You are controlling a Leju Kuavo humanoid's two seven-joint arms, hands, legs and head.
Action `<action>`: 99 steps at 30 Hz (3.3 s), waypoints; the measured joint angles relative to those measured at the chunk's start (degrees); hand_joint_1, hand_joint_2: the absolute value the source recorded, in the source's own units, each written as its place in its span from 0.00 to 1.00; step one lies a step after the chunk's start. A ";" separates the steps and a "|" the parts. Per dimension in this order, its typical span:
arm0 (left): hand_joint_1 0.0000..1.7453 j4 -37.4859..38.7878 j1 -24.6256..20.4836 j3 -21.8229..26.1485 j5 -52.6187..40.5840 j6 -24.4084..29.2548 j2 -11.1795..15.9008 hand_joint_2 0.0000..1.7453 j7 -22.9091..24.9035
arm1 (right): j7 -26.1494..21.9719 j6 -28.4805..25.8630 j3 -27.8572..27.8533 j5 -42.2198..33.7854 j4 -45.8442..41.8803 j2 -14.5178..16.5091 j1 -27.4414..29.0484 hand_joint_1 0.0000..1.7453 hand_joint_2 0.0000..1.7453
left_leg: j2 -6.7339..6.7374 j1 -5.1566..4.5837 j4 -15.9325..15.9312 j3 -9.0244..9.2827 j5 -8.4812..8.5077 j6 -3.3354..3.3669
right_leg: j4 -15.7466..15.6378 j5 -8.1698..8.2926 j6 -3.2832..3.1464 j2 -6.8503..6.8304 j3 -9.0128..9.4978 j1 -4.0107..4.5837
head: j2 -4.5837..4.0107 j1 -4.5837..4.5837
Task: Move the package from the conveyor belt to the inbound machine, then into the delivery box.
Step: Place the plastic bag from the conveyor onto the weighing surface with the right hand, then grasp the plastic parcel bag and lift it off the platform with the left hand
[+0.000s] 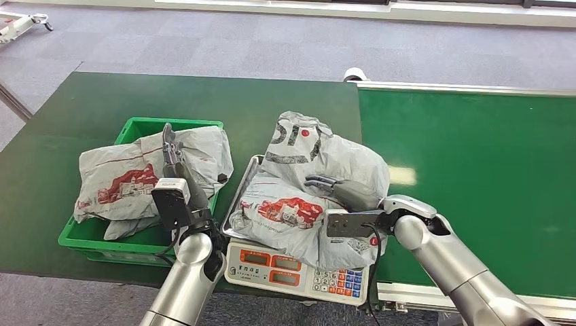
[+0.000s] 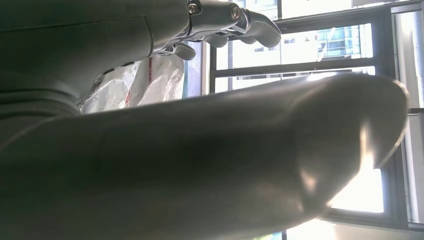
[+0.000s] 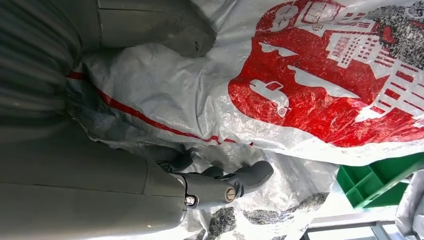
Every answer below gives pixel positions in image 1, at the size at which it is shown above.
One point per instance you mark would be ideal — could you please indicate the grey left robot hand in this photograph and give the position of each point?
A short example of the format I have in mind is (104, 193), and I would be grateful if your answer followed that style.
(180, 175)

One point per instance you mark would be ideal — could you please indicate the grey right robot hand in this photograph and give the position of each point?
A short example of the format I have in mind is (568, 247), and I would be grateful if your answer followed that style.
(355, 193)

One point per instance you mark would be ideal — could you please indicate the grey package with black lettering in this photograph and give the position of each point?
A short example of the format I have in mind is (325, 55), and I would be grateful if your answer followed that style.
(292, 211)

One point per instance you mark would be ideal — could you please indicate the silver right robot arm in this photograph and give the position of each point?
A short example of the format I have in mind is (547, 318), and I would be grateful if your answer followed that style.
(450, 261)

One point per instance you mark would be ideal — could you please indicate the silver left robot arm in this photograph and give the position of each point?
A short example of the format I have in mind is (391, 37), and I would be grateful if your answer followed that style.
(189, 283)

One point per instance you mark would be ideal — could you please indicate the grey package with red print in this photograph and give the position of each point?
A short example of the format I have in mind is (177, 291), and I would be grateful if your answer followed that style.
(130, 175)

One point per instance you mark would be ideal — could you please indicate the small plain grey package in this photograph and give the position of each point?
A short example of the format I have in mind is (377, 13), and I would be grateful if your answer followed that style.
(128, 227)

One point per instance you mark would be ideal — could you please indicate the white conveyor roller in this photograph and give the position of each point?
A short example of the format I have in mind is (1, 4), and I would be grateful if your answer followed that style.
(354, 73)

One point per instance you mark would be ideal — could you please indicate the green conveyor belt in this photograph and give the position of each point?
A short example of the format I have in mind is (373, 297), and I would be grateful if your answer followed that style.
(472, 157)

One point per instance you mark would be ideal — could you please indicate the steel scale tray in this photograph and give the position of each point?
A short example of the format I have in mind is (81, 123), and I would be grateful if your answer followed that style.
(245, 193)

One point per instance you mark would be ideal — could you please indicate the green plastic bin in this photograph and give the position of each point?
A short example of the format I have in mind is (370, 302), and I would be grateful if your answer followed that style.
(135, 247)

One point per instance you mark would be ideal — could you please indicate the white electronic scale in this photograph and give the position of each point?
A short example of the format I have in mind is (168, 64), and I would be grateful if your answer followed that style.
(270, 270)

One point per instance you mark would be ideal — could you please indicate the dark metal bar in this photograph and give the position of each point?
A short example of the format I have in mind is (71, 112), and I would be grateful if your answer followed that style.
(15, 104)

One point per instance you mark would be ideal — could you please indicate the white wheeled cart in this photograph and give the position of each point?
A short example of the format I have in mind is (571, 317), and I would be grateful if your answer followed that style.
(18, 24)

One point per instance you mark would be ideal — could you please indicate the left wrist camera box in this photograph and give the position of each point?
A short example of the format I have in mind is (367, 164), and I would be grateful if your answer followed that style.
(171, 202)

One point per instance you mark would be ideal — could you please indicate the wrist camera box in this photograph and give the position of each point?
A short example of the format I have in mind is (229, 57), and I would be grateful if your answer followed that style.
(171, 202)
(348, 224)

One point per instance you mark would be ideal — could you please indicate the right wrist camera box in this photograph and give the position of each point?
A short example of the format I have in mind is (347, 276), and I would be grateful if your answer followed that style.
(348, 224)

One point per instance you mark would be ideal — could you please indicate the silver conveyor frame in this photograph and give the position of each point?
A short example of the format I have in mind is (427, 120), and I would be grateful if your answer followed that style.
(450, 87)

